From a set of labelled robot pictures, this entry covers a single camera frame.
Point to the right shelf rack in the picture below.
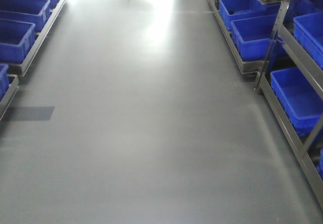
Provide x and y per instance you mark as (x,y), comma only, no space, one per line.
(280,42)

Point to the left floor shelf rack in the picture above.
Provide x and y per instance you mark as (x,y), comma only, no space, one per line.
(19,70)

